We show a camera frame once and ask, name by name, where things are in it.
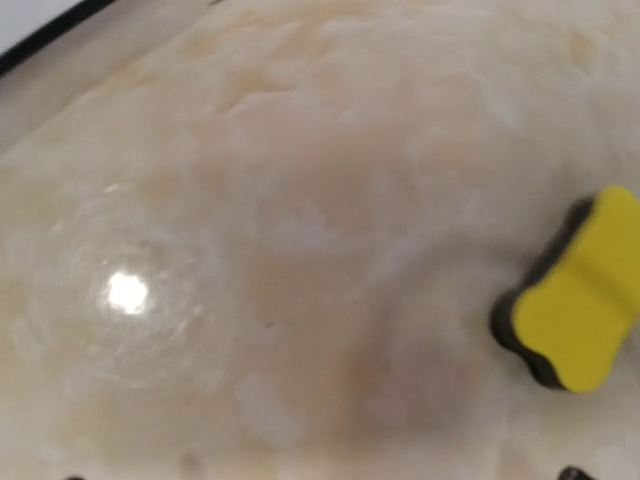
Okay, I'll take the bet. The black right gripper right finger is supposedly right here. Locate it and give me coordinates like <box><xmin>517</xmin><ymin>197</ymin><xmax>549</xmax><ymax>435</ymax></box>
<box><xmin>558</xmin><ymin>465</ymin><xmax>596</xmax><ymax>480</ymax></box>

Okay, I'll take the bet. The yellow whiteboard eraser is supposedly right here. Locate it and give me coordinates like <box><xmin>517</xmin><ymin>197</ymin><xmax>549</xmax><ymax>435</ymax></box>
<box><xmin>490</xmin><ymin>185</ymin><xmax>639</xmax><ymax>393</ymax></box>

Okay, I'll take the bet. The black framed whiteboard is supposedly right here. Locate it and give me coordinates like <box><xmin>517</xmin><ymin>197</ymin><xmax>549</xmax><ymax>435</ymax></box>
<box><xmin>1</xmin><ymin>0</ymin><xmax>115</xmax><ymax>77</ymax></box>

